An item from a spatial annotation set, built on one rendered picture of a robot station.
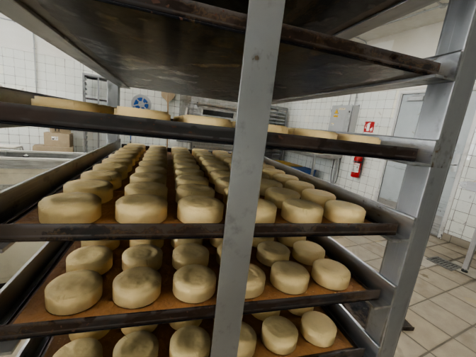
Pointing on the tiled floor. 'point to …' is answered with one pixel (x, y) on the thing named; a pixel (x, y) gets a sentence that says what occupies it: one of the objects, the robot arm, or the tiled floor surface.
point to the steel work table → (315, 159)
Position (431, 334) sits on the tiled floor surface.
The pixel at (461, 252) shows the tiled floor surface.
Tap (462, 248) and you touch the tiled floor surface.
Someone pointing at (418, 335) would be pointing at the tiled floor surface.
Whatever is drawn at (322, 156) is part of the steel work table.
